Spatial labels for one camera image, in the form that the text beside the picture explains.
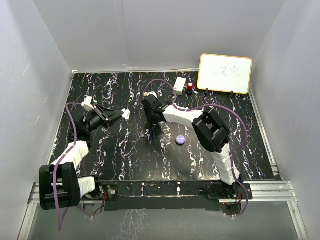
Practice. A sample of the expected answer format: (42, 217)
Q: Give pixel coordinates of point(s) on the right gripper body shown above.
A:
(151, 118)

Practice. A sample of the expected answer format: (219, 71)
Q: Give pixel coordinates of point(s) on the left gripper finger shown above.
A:
(108, 113)
(113, 118)

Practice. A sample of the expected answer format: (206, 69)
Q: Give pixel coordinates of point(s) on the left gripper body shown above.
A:
(97, 120)

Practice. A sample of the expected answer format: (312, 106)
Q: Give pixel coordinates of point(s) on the white earbud charging case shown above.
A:
(126, 114)

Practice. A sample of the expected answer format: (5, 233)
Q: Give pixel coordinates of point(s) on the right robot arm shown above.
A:
(212, 133)

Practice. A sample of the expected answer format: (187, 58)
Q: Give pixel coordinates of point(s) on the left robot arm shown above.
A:
(59, 186)

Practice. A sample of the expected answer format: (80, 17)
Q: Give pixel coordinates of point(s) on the white green box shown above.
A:
(179, 85)

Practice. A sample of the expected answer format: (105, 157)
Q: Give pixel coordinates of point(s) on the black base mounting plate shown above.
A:
(210, 195)

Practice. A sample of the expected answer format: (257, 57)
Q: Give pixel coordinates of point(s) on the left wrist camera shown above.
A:
(87, 103)

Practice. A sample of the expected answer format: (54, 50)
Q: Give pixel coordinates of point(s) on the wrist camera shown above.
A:
(146, 94)
(87, 103)

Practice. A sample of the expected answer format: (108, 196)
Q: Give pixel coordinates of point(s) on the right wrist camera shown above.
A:
(146, 94)

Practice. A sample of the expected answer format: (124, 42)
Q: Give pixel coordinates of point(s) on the white whiteboard yellow frame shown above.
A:
(223, 73)

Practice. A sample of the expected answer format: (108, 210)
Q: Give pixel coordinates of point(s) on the aluminium frame rail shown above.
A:
(271, 214)

